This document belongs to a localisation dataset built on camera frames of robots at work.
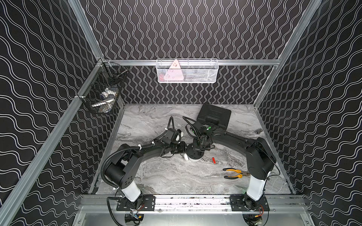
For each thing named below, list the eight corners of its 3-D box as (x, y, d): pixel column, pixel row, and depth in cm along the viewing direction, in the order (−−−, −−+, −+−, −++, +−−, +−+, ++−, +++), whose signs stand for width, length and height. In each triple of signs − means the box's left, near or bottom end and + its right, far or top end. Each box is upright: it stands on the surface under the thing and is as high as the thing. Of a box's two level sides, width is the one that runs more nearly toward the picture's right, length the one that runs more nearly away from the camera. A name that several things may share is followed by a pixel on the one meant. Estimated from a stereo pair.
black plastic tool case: (196, 123, 111) (196, 117, 106) (203, 107, 123) (204, 101, 117) (225, 132, 106) (227, 127, 101) (230, 114, 117) (232, 109, 112)
